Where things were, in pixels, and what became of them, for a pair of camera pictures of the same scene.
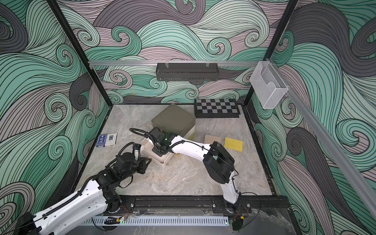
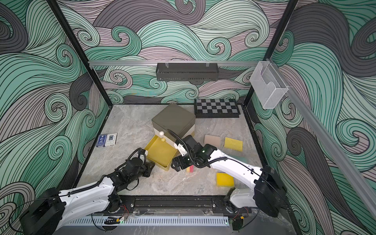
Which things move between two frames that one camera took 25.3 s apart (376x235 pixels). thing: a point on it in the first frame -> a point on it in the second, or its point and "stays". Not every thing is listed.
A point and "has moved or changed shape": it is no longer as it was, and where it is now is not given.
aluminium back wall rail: x=118 y=62 stays
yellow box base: x=147 y=145 has moved or changed shape
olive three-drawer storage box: x=174 y=119 stays
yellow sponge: x=233 y=144 stays
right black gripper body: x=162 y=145 -> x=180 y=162
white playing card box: x=111 y=139 stays
